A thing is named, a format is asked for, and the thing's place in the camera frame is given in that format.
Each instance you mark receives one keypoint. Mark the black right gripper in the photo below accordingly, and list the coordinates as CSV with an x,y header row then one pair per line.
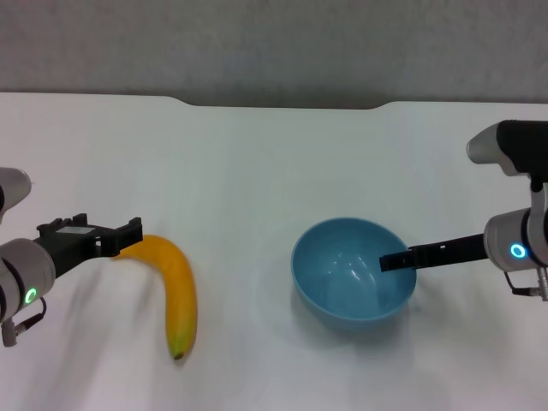
x,y
454,252

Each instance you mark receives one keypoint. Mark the yellow banana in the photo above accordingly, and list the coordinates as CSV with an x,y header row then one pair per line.
x,y
182,282

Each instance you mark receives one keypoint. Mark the blue bowl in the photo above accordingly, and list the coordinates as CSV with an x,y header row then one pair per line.
x,y
342,295

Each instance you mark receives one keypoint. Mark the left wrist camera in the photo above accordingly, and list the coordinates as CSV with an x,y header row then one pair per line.
x,y
10,190

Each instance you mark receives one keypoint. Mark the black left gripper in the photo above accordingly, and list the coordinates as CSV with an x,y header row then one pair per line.
x,y
70,248

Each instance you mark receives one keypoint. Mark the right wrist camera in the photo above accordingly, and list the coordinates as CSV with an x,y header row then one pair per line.
x,y
509,145

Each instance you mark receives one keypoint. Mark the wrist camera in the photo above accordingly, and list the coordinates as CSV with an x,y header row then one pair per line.
x,y
509,145
10,190

